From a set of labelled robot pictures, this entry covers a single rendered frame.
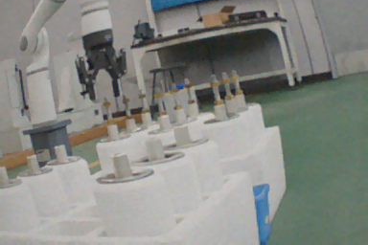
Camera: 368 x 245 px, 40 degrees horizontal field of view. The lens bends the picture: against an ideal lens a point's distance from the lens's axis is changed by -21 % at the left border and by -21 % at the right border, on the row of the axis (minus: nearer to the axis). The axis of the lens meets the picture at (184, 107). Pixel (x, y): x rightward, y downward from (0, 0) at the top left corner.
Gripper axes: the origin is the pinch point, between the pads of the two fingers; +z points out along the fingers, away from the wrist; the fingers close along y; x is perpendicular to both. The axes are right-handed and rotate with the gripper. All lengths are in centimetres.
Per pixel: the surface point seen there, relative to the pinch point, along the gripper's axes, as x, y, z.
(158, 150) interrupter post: -43, -26, 8
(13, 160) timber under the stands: 236, 79, 32
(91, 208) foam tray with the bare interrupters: -25.6, -28.9, 17.6
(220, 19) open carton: 293, 386, -47
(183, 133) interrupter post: -37.8, -16.0, 7.7
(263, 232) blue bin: -38.5, -1.2, 31.1
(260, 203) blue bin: -38.7, -1.5, 24.4
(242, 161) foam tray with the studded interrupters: -28.4, 7.0, 17.7
